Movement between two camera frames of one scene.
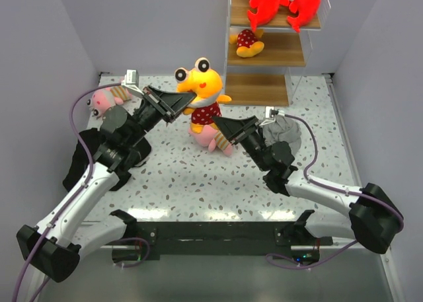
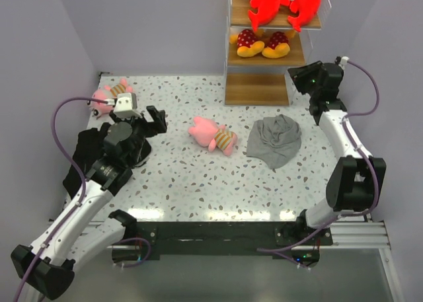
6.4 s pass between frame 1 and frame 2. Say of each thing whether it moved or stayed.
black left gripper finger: moved
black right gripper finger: moved
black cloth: stayed
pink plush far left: stayed
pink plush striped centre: stayed
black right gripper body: moved
